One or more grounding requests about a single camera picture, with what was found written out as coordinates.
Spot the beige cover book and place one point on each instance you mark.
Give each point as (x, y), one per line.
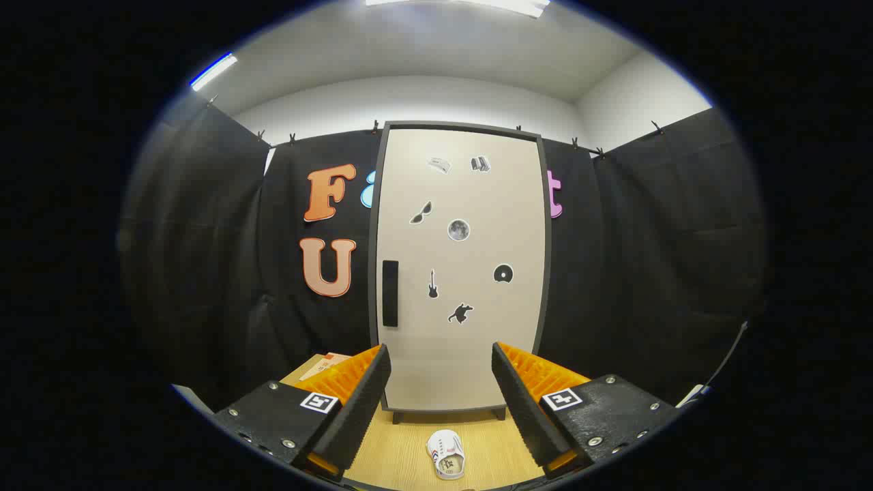
(320, 367)

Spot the black backdrop cloth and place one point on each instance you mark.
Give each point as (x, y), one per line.
(204, 239)

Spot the white flat object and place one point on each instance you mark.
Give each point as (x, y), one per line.
(694, 394)

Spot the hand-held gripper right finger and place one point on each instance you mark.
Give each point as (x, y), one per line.
(522, 409)

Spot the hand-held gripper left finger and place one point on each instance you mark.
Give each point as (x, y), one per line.
(361, 409)

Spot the white canvas shoe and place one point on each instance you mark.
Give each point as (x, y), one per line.
(447, 453)

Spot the beige shoe cabinet door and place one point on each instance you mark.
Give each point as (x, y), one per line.
(464, 354)

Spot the dark grey shoe cabinet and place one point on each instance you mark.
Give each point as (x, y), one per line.
(372, 232)

